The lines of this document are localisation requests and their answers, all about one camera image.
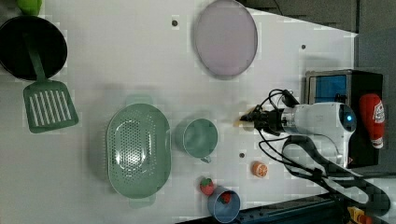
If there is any bright green plush toy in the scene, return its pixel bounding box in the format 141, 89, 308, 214
17, 0, 42, 16

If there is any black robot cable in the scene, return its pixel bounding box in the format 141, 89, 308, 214
257, 89, 368, 203

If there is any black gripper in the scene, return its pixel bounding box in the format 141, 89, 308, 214
240, 107, 282, 134

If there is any black toaster oven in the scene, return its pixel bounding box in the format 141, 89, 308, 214
305, 69, 383, 168

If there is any green mug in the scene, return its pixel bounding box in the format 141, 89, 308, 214
175, 119, 219, 163

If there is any red strawberry inside blue cup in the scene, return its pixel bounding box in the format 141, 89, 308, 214
220, 191, 232, 204

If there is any blue cup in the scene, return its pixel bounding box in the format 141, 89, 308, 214
207, 186, 241, 223

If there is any black frying pan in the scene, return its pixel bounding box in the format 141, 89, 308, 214
0, 16, 67, 80

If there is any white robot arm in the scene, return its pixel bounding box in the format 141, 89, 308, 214
240, 102, 391, 216

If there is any red plush strawberry on table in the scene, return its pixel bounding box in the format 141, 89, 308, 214
200, 178, 215, 196

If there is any red plush ketchup bottle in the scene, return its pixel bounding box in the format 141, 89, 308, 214
359, 93, 385, 149

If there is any green perforated colander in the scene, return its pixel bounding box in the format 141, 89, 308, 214
106, 94, 172, 209

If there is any lilac round plate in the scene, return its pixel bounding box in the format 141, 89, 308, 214
194, 0, 258, 76

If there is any plush orange slice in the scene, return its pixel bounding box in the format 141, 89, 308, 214
251, 161, 268, 178

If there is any green slotted spatula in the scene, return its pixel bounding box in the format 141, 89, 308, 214
23, 34, 79, 133

